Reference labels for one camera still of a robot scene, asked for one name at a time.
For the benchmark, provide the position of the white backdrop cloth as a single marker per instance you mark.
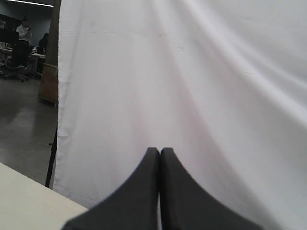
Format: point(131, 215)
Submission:
point(222, 82)

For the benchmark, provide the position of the person in white shirt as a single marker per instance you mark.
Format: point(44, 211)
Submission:
point(22, 48)

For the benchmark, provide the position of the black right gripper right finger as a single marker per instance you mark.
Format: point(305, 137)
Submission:
point(185, 205)

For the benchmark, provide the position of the office chair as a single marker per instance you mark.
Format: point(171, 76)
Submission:
point(14, 69)

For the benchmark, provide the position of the black backdrop stand pole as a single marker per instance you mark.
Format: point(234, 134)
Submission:
point(52, 159)

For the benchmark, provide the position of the background desk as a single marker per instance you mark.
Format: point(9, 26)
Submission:
point(35, 60)

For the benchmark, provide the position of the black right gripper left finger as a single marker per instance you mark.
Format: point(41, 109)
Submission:
point(133, 206)

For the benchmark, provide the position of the wooden cabinet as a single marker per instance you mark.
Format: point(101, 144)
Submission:
point(49, 85)

